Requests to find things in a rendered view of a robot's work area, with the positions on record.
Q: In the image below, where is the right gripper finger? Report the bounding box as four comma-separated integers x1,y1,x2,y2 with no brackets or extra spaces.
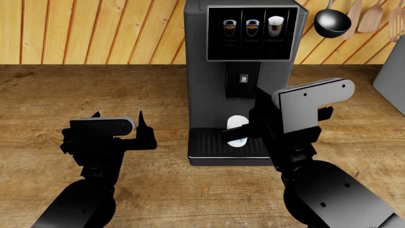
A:
221,125,253,144
317,106,334,121

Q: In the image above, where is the black coffee dispenser spout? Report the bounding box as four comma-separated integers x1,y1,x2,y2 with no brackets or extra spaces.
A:
225,61,262,100

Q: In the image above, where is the dark grey coffee machine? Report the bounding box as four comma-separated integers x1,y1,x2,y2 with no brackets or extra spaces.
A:
183,0,309,167

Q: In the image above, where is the white cup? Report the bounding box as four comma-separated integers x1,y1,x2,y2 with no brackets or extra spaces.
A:
225,114,251,148

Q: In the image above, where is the black ribbed drip tray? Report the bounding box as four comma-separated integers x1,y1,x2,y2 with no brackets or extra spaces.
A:
187,127,271,160

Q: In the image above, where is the grey board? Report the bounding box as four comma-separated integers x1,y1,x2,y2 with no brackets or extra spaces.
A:
371,34,405,117

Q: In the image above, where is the black touch screen panel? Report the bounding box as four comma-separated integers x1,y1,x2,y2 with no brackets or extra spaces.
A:
206,5,299,61

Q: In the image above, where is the black ladle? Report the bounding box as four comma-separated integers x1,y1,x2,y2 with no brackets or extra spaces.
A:
313,0,352,39

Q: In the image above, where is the narrow wooden spatula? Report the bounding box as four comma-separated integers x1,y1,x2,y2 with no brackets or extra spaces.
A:
342,0,363,41

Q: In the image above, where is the wide wooden spatula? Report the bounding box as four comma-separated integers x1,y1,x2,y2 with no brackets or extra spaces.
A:
357,0,384,34

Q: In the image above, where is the slotted wooden spatula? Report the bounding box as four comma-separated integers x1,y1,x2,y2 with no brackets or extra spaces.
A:
388,0,405,43

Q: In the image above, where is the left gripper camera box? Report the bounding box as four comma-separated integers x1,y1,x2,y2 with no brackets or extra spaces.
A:
69,116,137,139

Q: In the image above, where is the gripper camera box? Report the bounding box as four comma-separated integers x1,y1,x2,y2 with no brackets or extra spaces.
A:
271,77,356,134
69,116,137,139

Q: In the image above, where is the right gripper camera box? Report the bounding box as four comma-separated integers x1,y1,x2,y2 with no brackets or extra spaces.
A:
271,77,356,134

